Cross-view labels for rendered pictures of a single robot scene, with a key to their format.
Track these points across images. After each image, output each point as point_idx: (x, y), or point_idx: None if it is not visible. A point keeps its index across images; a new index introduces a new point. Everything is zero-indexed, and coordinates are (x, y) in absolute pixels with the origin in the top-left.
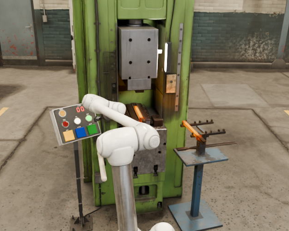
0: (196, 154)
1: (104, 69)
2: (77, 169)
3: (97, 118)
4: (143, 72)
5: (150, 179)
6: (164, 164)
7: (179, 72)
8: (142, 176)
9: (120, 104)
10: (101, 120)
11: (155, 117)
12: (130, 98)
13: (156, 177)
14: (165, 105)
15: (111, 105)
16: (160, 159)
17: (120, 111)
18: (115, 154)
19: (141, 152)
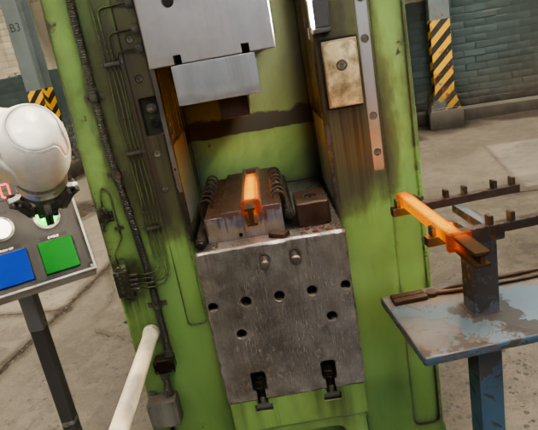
0: (466, 314)
1: (106, 55)
2: (58, 395)
3: (12, 204)
4: (221, 32)
5: (317, 410)
6: (357, 356)
7: (366, 27)
8: (289, 402)
9: (23, 107)
10: (57, 213)
11: (302, 196)
12: (242, 157)
13: (338, 402)
14: (336, 154)
15: None
16: (339, 339)
17: (20, 137)
18: None
19: (269, 322)
